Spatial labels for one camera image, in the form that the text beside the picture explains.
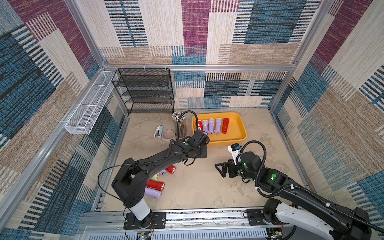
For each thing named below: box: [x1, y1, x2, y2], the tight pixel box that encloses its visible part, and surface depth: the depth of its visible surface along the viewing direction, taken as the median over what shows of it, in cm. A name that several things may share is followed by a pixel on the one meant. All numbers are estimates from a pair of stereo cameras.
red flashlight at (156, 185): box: [145, 179, 165, 192], surface depth 83 cm
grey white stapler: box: [153, 125, 164, 139], surface depth 107 cm
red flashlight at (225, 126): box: [221, 117, 230, 134], surface depth 110 cm
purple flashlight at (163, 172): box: [159, 169, 167, 177], surface depth 87 cm
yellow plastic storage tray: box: [192, 112, 247, 146], surface depth 109 cm
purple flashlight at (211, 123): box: [208, 118, 215, 135], surface depth 109 cm
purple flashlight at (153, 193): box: [144, 186, 162, 199], surface depth 81 cm
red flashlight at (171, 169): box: [165, 165, 176, 174], surface depth 89 cm
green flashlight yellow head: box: [151, 173, 160, 181], surface depth 86 cm
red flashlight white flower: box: [197, 119, 203, 131], surface depth 110 cm
